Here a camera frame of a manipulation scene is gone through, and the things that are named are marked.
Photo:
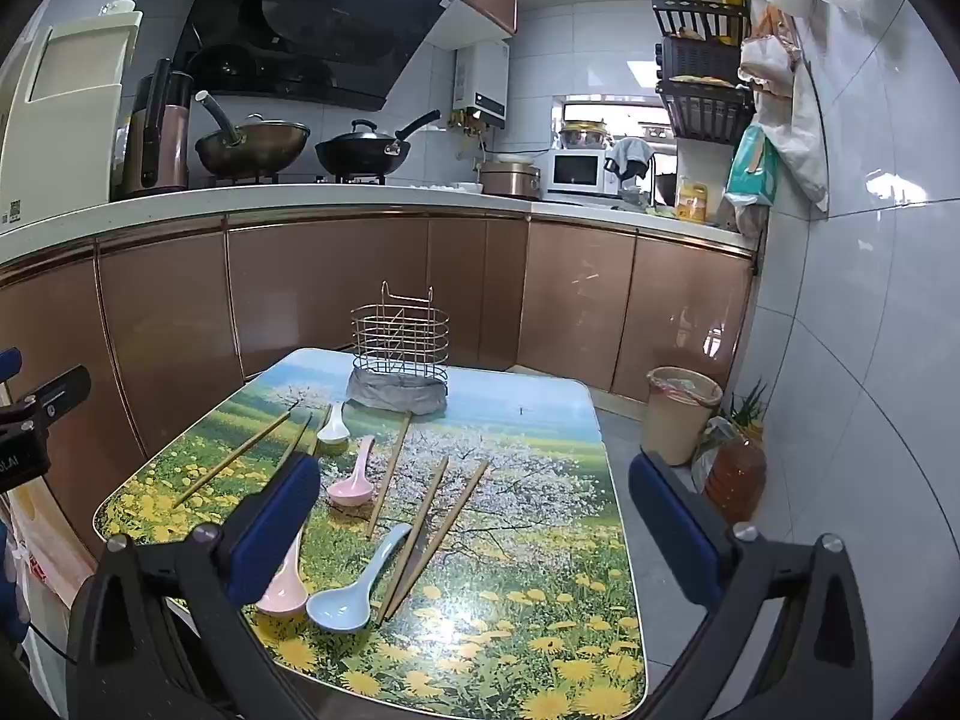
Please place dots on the white ceramic spoon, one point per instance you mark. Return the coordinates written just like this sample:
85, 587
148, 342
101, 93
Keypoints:
332, 431

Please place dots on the green leafy plant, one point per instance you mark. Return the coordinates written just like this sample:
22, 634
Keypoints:
750, 412

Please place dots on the light blue ceramic spoon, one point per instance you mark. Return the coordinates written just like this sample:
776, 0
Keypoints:
337, 607

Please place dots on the bronze wok with lid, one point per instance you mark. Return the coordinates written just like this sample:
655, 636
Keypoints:
255, 146

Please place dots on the white gas water heater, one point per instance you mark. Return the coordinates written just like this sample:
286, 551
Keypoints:
484, 82

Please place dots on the kitchen window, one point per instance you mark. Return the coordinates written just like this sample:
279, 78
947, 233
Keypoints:
637, 116

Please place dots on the grey towel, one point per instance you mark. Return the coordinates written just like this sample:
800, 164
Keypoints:
630, 154

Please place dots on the gas stove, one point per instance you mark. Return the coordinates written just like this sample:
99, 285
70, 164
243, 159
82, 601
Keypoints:
300, 180

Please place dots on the cream white appliance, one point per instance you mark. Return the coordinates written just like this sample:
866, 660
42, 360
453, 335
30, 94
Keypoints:
67, 135

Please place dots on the pink ceramic spoon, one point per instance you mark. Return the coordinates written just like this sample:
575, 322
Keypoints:
283, 596
349, 493

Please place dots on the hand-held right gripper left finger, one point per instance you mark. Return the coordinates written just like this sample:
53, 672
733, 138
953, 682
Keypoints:
277, 529

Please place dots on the white microwave oven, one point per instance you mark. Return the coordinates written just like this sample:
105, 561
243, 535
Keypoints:
574, 172

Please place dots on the grey cloth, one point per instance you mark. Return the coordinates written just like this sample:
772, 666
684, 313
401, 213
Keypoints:
397, 396

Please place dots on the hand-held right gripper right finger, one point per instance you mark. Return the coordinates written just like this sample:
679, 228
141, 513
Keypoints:
675, 532

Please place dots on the crumpled plastic bag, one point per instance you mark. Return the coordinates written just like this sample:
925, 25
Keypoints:
709, 442

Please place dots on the white kitchen countertop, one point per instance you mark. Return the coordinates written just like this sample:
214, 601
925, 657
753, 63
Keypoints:
300, 199

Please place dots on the rice cooker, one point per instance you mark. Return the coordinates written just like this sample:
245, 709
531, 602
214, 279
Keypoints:
510, 180

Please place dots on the black range hood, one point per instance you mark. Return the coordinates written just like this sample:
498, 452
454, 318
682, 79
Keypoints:
315, 7

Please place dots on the beige trash bin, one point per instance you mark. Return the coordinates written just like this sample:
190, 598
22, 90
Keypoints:
675, 427

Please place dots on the black wall rack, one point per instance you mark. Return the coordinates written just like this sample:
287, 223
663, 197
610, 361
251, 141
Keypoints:
701, 56

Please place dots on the steel pot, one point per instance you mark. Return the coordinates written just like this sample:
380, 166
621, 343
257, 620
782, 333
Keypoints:
585, 136

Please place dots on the amber oil jug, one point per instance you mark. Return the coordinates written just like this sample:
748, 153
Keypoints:
735, 476

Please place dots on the black wok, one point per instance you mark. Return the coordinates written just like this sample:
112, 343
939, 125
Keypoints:
360, 154

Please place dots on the yellow oil bottle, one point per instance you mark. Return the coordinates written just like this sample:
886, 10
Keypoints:
691, 202

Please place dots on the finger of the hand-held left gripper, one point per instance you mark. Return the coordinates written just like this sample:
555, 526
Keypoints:
56, 394
9, 364

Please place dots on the teal tissue pack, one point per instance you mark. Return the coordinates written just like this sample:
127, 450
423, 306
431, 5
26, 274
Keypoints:
750, 172

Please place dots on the white hanging plastic bag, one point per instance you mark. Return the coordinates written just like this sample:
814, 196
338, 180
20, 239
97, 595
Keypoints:
795, 135

